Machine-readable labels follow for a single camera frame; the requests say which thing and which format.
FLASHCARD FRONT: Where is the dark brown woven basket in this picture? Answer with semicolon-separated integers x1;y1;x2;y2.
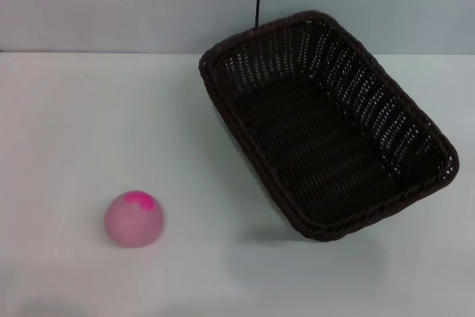
198;10;460;243

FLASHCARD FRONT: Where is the pink toy peach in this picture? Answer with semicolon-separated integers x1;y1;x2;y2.
104;190;167;249

